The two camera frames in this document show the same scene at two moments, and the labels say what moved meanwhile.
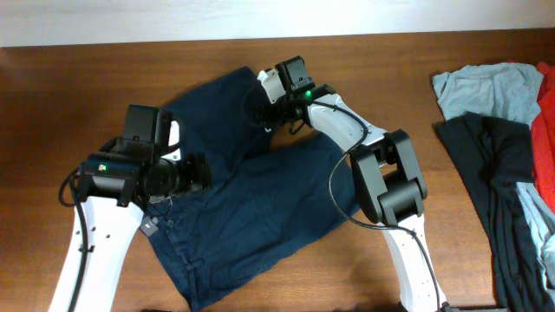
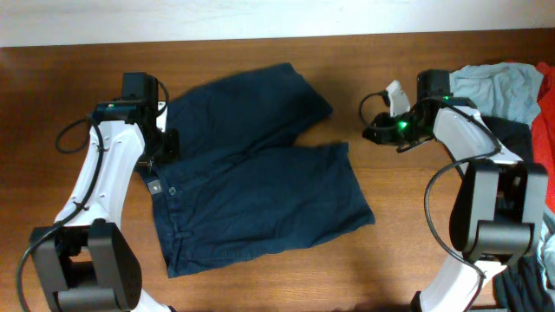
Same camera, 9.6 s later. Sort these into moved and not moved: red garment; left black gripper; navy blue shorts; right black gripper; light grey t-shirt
Moved: navy blue shorts; left black gripper; right black gripper
Not moved: red garment; light grey t-shirt
